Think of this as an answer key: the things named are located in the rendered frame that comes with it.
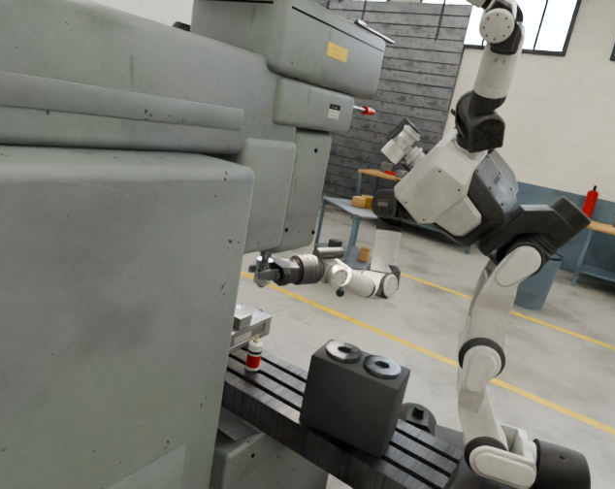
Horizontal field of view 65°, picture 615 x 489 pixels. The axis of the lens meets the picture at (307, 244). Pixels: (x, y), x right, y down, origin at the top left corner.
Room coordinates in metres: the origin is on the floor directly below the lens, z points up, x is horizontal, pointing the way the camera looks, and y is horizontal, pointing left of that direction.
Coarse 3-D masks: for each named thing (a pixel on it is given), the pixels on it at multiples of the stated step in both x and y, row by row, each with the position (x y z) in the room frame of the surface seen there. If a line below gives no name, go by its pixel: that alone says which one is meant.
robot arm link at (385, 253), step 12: (384, 240) 1.61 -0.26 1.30; (396, 240) 1.61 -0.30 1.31; (372, 252) 1.63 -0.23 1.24; (384, 252) 1.59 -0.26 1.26; (396, 252) 1.61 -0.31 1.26; (372, 264) 1.61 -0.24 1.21; (384, 264) 1.58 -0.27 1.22; (396, 264) 1.60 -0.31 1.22; (396, 276) 1.57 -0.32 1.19; (384, 288) 1.52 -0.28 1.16; (396, 288) 1.56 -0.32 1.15
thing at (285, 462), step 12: (276, 456) 1.19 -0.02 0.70; (288, 456) 1.25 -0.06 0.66; (300, 456) 1.32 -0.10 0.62; (264, 468) 1.14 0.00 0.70; (276, 468) 1.20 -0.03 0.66; (288, 468) 1.26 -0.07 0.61; (300, 468) 1.33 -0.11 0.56; (312, 468) 1.41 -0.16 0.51; (252, 480) 1.10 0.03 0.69; (264, 480) 1.15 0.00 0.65; (276, 480) 1.21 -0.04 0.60; (288, 480) 1.28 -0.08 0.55; (300, 480) 1.35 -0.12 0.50; (312, 480) 1.43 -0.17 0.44; (324, 480) 1.52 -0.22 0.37
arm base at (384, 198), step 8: (376, 192) 1.67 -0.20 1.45; (384, 192) 1.64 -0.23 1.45; (392, 192) 1.62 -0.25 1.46; (376, 200) 1.66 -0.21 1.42; (384, 200) 1.63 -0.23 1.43; (392, 200) 1.61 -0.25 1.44; (376, 208) 1.65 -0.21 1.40; (384, 208) 1.62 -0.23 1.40; (392, 208) 1.60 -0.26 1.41; (400, 208) 1.60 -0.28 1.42; (384, 216) 1.62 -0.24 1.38; (392, 216) 1.59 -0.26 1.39; (400, 216) 1.61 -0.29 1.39; (408, 216) 1.63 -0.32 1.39
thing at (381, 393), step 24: (312, 360) 1.05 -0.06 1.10; (336, 360) 1.05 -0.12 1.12; (360, 360) 1.07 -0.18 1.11; (384, 360) 1.07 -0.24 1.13; (312, 384) 1.05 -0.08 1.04; (336, 384) 1.03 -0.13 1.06; (360, 384) 1.00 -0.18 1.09; (384, 384) 0.98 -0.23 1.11; (312, 408) 1.04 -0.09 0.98; (336, 408) 1.02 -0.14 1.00; (360, 408) 1.00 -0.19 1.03; (384, 408) 0.98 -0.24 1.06; (336, 432) 1.02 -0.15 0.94; (360, 432) 0.99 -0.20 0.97; (384, 432) 0.97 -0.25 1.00
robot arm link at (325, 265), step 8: (320, 248) 1.38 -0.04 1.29; (328, 248) 1.39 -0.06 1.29; (336, 248) 1.41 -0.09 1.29; (312, 256) 1.37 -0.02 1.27; (320, 256) 1.36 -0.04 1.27; (328, 256) 1.38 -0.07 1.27; (336, 256) 1.40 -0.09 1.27; (320, 264) 1.36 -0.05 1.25; (328, 264) 1.37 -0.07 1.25; (336, 264) 1.39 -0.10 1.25; (320, 272) 1.35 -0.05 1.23; (328, 272) 1.37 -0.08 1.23; (336, 272) 1.35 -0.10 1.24; (344, 272) 1.37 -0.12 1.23; (320, 280) 1.39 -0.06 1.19; (328, 280) 1.36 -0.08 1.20; (336, 280) 1.36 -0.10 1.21; (344, 280) 1.39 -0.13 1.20
